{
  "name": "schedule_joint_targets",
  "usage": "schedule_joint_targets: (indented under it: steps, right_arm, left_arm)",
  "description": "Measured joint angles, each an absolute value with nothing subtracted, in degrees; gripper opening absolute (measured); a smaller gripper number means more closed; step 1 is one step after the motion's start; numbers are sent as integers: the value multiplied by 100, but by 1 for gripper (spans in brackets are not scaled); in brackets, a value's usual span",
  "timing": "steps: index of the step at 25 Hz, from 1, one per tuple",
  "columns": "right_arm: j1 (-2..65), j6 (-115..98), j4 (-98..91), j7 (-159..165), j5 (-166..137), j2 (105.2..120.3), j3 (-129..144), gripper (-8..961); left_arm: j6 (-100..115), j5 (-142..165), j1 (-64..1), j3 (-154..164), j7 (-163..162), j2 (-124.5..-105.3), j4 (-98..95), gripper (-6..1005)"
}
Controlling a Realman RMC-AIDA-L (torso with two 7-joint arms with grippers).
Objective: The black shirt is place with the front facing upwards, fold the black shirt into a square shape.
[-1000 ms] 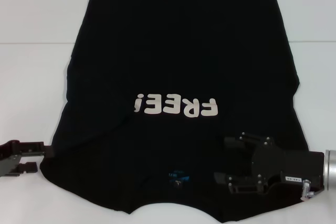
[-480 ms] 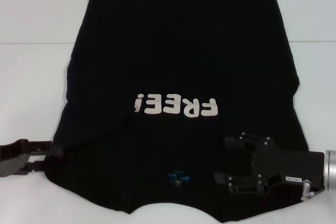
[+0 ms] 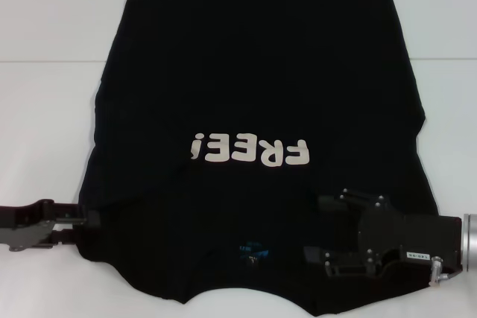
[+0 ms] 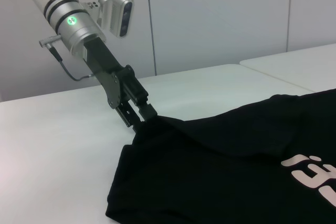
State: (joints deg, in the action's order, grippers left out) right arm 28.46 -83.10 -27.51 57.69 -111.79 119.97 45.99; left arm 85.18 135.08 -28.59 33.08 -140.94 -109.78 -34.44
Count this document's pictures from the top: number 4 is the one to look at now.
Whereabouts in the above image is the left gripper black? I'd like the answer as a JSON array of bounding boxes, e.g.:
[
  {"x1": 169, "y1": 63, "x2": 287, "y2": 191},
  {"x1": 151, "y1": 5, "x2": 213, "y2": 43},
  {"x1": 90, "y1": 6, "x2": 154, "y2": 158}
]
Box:
[{"x1": 82, "y1": 37, "x2": 159, "y2": 133}]

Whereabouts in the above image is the black shirt with FREE print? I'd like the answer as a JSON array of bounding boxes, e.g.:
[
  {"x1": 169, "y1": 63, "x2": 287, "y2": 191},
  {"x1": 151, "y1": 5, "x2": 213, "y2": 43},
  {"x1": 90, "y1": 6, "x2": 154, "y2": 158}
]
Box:
[{"x1": 104, "y1": 88, "x2": 336, "y2": 224}]

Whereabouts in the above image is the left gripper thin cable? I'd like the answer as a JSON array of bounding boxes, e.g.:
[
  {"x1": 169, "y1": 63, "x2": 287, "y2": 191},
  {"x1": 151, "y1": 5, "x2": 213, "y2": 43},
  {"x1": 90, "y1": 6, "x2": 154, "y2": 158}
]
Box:
[{"x1": 51, "y1": 44, "x2": 96, "y2": 81}]

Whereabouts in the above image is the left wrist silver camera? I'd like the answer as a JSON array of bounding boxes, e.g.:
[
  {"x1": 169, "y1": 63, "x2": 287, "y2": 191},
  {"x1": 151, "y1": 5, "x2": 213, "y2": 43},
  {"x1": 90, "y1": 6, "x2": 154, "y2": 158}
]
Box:
[{"x1": 98, "y1": 0, "x2": 135, "y2": 39}]

